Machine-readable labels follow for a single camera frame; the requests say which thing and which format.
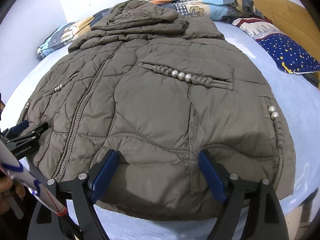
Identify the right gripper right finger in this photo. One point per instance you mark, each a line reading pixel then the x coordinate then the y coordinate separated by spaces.
pixel 265 218

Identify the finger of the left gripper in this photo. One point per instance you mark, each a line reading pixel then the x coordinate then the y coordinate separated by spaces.
pixel 20 127

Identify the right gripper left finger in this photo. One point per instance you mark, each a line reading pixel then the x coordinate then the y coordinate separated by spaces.
pixel 83 191

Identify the olive green puffer jacket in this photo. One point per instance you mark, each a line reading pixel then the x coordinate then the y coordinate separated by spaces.
pixel 159 87

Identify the person left hand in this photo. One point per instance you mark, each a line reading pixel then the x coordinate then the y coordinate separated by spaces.
pixel 8 187

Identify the white blue red sleeve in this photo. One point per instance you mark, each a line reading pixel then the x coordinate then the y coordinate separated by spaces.
pixel 17 172

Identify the light blue bed sheet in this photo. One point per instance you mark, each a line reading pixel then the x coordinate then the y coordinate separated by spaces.
pixel 298 99

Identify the navy star patterned pillow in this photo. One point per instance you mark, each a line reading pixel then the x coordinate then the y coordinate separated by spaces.
pixel 289 56

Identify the wooden headboard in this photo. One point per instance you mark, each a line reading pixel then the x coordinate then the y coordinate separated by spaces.
pixel 294 21

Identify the patchwork patterned quilt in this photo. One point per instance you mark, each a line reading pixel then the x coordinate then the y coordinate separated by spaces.
pixel 217 10

